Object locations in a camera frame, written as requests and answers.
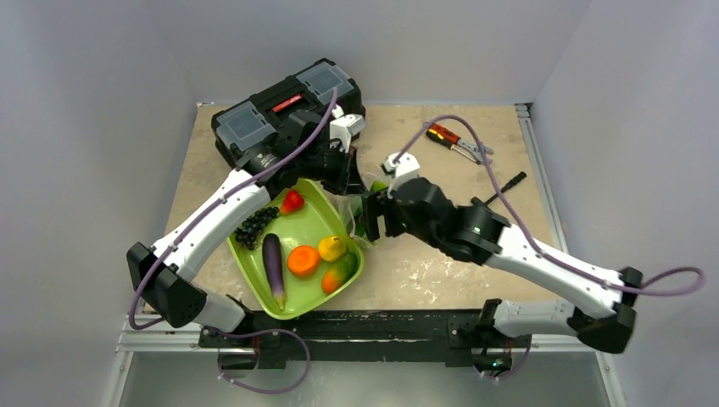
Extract toy red pepper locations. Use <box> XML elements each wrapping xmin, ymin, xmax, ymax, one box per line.
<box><xmin>280</xmin><ymin>189</ymin><xmax>305</xmax><ymax>215</ymax></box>

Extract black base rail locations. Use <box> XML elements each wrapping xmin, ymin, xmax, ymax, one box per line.
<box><xmin>198</xmin><ymin>309</ymin><xmax>531</xmax><ymax>372</ymax></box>

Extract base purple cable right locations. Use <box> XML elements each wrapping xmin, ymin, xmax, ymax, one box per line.
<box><xmin>480</xmin><ymin>337</ymin><xmax>535</xmax><ymax>383</ymax></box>

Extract toy black grapes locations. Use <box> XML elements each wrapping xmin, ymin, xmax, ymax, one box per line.
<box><xmin>234</xmin><ymin>207</ymin><xmax>280</xmax><ymax>250</ymax></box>

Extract black hammer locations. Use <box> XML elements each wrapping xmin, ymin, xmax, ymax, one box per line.
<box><xmin>483</xmin><ymin>171</ymin><xmax>527</xmax><ymax>206</ymax></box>

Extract toy purple eggplant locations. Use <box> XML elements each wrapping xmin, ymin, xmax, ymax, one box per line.
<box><xmin>262</xmin><ymin>233</ymin><xmax>286</xmax><ymax>310</ymax></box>

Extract toy bok choy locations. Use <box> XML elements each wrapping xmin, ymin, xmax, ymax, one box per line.
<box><xmin>350</xmin><ymin>208</ymin><xmax>371</xmax><ymax>247</ymax></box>

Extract toy yellow lemon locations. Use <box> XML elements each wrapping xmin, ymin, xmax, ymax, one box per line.
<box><xmin>317</xmin><ymin>236</ymin><xmax>348</xmax><ymax>263</ymax></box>

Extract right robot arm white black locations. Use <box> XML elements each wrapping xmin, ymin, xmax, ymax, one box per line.
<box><xmin>360</xmin><ymin>177</ymin><xmax>644</xmax><ymax>354</ymax></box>

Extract black toolbox red handle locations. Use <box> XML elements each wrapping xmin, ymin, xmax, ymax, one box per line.
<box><xmin>210</xmin><ymin>59</ymin><xmax>365</xmax><ymax>174</ymax></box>

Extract aluminium table frame rail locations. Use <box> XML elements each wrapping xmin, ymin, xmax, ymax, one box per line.
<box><xmin>115</xmin><ymin>316</ymin><xmax>201</xmax><ymax>353</ymax></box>

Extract green plastic tray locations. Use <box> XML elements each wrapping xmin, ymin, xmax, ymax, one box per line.
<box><xmin>227</xmin><ymin>179</ymin><xmax>365</xmax><ymax>320</ymax></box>

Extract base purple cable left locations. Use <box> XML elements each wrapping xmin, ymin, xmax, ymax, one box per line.
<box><xmin>202</xmin><ymin>328</ymin><xmax>312</xmax><ymax>394</ymax></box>

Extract toy green apple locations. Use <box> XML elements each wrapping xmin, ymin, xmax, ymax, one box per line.
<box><xmin>370</xmin><ymin>180</ymin><xmax>387</xmax><ymax>192</ymax></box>

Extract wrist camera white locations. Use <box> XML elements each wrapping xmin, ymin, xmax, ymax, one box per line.
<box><xmin>329</xmin><ymin>105</ymin><xmax>365</xmax><ymax>153</ymax></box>
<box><xmin>381</xmin><ymin>153</ymin><xmax>421</xmax><ymax>191</ymax></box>

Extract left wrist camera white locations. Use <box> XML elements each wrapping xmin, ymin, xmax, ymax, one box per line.
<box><xmin>329</xmin><ymin>105</ymin><xmax>365</xmax><ymax>153</ymax></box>

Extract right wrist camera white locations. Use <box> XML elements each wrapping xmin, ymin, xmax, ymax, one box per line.
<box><xmin>381</xmin><ymin>153</ymin><xmax>421</xmax><ymax>191</ymax></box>

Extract toy mango orange green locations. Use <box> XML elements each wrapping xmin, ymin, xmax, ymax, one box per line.
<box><xmin>320</xmin><ymin>252</ymin><xmax>359</xmax><ymax>294</ymax></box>

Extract toy orange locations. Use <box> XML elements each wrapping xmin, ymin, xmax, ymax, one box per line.
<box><xmin>287</xmin><ymin>245</ymin><xmax>320</xmax><ymax>278</ymax></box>

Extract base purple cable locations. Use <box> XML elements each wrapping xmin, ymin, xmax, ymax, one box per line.
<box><xmin>480</xmin><ymin>337</ymin><xmax>535</xmax><ymax>383</ymax></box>
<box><xmin>202</xmin><ymin>328</ymin><xmax>312</xmax><ymax>394</ymax></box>

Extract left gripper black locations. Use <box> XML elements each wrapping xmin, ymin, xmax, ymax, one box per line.
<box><xmin>298</xmin><ymin>142</ymin><xmax>367</xmax><ymax>196</ymax></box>

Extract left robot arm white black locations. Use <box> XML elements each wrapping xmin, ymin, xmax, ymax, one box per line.
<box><xmin>126</xmin><ymin>111</ymin><xmax>365</xmax><ymax>347</ymax></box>

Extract clear zip top bag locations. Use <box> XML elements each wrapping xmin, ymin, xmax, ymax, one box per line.
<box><xmin>328</xmin><ymin>172</ymin><xmax>389</xmax><ymax>249</ymax></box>

